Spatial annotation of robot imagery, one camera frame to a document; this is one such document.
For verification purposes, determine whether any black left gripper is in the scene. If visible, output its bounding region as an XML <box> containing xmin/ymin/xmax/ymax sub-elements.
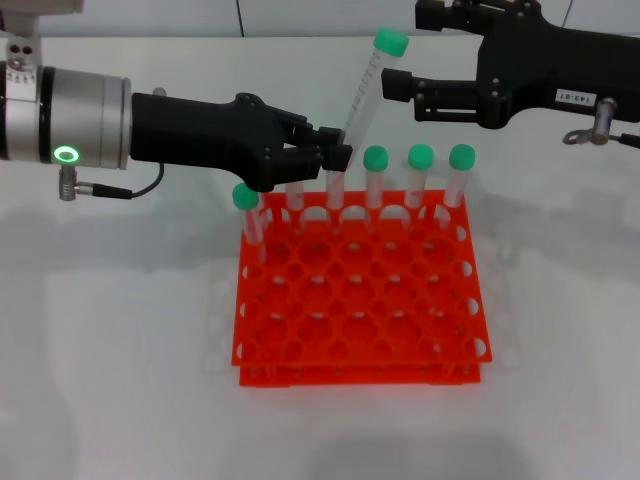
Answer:
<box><xmin>129</xmin><ymin>91</ymin><xmax>354</xmax><ymax>194</ymax></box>

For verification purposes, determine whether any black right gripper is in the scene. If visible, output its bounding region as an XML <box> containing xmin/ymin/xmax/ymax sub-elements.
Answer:
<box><xmin>381</xmin><ymin>0</ymin><xmax>640</xmax><ymax>130</ymax></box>

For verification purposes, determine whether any green-capped test tube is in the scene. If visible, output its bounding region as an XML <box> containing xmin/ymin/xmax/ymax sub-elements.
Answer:
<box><xmin>439</xmin><ymin>143</ymin><xmax>476</xmax><ymax>229</ymax></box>
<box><xmin>342</xmin><ymin>27</ymin><xmax>410</xmax><ymax>151</ymax></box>
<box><xmin>284</xmin><ymin>180</ymin><xmax>306</xmax><ymax>236</ymax></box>
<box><xmin>323</xmin><ymin>169</ymin><xmax>347</xmax><ymax>236</ymax></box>
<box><xmin>231</xmin><ymin>182</ymin><xmax>269</xmax><ymax>264</ymax></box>
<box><xmin>362</xmin><ymin>145</ymin><xmax>390</xmax><ymax>234</ymax></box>
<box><xmin>403</xmin><ymin>143</ymin><xmax>435</xmax><ymax>231</ymax></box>

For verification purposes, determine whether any orange test tube rack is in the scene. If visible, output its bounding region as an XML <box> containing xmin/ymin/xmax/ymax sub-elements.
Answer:
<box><xmin>230</xmin><ymin>188</ymin><xmax>494</xmax><ymax>389</ymax></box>

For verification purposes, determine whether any right arm plug and cable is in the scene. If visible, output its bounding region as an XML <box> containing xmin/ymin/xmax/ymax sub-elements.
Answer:
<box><xmin>562</xmin><ymin>97</ymin><xmax>640</xmax><ymax>151</ymax></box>

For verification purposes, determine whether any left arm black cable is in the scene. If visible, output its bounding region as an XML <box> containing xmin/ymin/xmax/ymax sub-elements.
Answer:
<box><xmin>58</xmin><ymin>163</ymin><xmax>166</xmax><ymax>202</ymax></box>

